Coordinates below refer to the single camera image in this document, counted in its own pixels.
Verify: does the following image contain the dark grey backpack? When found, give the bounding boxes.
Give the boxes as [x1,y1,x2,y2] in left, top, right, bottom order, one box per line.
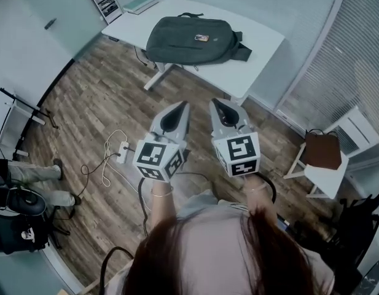
[145,12,253,66]

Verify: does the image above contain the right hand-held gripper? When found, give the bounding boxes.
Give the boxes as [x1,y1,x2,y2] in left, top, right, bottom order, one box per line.
[209,98,261,178]

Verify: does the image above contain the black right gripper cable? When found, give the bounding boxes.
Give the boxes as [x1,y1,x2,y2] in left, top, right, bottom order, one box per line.
[256,172,278,204]

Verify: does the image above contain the black device with blue screen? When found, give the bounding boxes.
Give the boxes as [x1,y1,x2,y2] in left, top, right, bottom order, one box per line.
[276,215,291,232]

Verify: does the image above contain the brown paper bag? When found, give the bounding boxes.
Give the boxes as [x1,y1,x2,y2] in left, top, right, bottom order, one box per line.
[304,128,343,170]

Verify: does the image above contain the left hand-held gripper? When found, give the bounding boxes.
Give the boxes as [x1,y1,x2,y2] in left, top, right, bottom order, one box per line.
[133,100,191,183]

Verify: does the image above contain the pale bangle bracelet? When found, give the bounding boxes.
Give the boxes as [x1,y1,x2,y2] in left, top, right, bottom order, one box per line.
[247,181,267,193]

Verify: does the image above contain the person's light jeans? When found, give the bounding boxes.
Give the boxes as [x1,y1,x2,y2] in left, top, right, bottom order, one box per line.
[176,191,219,218]

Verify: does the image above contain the person's pale pink shirt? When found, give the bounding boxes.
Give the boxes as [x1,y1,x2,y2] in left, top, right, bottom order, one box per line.
[109,203,336,295]

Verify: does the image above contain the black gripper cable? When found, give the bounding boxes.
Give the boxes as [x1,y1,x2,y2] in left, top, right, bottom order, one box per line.
[138,176,153,238]
[256,172,278,204]

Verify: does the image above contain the white table leg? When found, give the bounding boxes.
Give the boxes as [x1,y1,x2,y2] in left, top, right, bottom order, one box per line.
[144,63,174,91]

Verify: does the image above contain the white power strip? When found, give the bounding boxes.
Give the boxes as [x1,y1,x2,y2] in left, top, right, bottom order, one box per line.
[117,141,130,165]

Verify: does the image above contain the white chair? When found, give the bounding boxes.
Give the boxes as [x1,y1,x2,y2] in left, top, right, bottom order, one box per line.
[283,140,351,200]

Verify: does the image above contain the black office chair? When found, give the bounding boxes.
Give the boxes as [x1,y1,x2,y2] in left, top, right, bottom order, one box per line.
[292,186,379,288]
[0,213,72,254]

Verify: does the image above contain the person's left forearm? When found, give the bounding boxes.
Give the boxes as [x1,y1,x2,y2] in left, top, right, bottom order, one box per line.
[150,178,178,230]

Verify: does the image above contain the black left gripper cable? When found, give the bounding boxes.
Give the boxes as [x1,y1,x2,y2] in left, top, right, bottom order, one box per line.
[138,176,153,238]

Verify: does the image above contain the person's right forearm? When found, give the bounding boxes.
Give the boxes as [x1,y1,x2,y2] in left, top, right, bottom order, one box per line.
[243,173,279,224]

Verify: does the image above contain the stack of green books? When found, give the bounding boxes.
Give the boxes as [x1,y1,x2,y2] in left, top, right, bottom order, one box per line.
[123,0,164,15]

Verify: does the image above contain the black metal stand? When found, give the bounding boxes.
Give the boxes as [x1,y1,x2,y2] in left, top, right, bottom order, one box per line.
[0,83,60,161]

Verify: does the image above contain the coiled white cord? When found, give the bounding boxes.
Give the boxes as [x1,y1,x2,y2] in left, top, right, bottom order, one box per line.
[102,129,128,187]

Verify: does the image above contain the thin gold bracelet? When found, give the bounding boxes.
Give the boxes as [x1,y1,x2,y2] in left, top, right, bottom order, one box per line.
[151,185,174,198]

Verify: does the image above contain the thin black floor cable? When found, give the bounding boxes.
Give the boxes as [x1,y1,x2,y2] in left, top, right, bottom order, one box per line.
[80,152,122,196]

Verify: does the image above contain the thick black cable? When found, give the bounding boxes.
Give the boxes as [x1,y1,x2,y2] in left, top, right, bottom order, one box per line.
[98,246,135,295]

